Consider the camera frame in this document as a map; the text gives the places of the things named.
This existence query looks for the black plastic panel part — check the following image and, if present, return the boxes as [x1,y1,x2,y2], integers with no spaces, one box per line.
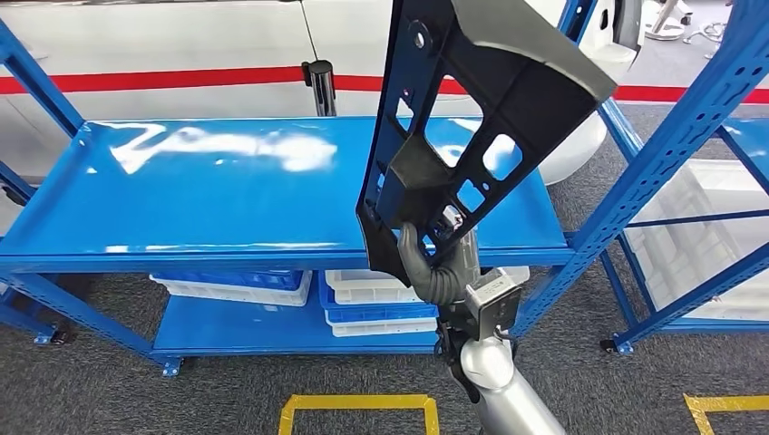
[355,0,618,286]

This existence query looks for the red barrier belt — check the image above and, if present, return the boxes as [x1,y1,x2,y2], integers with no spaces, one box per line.
[0,65,305,96]
[333,74,769,104]

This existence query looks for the white car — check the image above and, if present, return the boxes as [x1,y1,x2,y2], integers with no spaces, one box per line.
[0,0,647,188]

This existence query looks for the large white plastic crate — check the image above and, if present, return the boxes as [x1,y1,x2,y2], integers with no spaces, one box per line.
[624,159,769,323]

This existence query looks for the chrome base stool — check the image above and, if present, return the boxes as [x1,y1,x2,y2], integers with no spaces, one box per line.
[685,21,731,62]

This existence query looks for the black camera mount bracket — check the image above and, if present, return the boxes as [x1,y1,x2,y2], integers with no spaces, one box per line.
[433,303,518,404]

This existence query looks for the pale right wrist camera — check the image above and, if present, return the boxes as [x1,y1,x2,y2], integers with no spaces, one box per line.
[465,268,524,343]

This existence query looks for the black barrier post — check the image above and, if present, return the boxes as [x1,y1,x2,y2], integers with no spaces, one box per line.
[301,60,337,118]

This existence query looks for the white pedestal base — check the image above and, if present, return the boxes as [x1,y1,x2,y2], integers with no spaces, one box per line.
[644,0,692,42]

